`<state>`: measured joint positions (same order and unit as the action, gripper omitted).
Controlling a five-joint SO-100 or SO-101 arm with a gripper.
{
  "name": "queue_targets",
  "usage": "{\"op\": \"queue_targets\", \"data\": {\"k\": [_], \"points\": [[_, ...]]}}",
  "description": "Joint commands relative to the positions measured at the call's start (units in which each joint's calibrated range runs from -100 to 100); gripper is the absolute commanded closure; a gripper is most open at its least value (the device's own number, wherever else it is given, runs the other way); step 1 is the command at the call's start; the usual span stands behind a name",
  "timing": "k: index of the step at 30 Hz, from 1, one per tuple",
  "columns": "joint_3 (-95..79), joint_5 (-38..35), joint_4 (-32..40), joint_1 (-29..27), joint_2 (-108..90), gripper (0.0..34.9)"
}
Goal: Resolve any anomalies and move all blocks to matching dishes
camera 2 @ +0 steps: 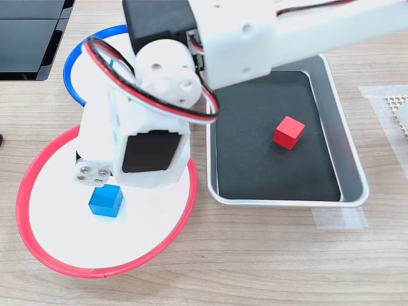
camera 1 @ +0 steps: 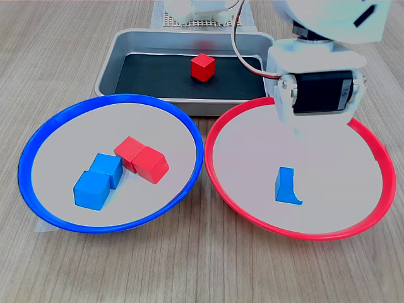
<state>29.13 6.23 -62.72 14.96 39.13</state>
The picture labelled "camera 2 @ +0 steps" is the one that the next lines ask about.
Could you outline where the clear tape strip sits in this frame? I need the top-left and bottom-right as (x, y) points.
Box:
(369, 95), (408, 179)
(311, 207), (369, 230)
(358, 85), (408, 99)

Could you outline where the black tray mat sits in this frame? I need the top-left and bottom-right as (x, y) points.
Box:
(214, 70), (342, 202)

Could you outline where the white plate red rim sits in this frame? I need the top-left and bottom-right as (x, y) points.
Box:
(15, 124), (198, 279)

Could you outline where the red black white servo cable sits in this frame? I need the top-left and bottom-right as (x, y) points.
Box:
(84, 36), (221, 125)
(275, 0), (356, 17)

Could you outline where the steel tray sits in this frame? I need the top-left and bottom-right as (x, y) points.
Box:
(205, 53), (370, 208)

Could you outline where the pale perforated base plate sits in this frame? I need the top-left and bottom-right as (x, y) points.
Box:
(384, 95), (408, 140)

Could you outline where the black glossy panel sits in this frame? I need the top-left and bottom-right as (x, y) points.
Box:
(0, 18), (69, 82)
(0, 0), (77, 20)

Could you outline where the blue cube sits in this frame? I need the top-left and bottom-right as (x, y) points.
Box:
(88, 184), (124, 219)

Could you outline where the white plate blue rim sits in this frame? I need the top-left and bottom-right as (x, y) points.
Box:
(62, 24), (138, 109)

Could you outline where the red cube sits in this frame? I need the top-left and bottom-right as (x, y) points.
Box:
(273, 115), (306, 151)

